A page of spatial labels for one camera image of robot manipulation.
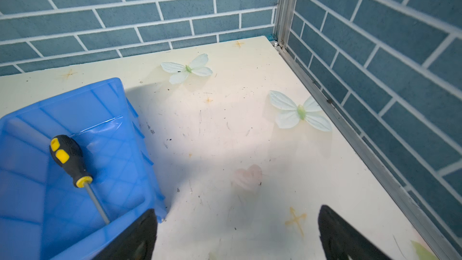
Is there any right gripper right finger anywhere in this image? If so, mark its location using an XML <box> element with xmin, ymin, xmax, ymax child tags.
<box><xmin>318</xmin><ymin>205</ymin><xmax>391</xmax><ymax>260</ymax></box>

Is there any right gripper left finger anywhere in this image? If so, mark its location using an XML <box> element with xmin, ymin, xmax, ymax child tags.
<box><xmin>93</xmin><ymin>209</ymin><xmax>158</xmax><ymax>260</ymax></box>

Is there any black yellow screwdriver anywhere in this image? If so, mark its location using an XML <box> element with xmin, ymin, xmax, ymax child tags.
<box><xmin>49</xmin><ymin>135</ymin><xmax>110</xmax><ymax>225</ymax></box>

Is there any blue plastic bin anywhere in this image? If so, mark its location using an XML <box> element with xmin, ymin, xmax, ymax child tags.
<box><xmin>1</xmin><ymin>78</ymin><xmax>167</xmax><ymax>260</ymax></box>

